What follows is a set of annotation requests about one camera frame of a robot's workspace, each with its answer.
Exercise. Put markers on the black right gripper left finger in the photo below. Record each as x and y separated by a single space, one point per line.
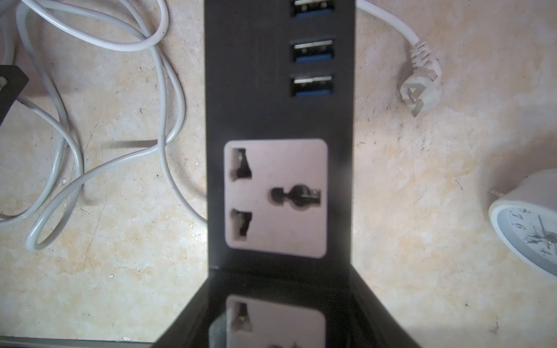
190 329

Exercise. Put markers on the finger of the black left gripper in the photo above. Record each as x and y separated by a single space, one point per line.
15 81

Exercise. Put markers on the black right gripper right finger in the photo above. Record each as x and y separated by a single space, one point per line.
371 324

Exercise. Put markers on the black power strip with cord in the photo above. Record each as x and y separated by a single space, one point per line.
161 156

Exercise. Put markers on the white alarm clock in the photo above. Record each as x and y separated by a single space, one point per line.
525 220

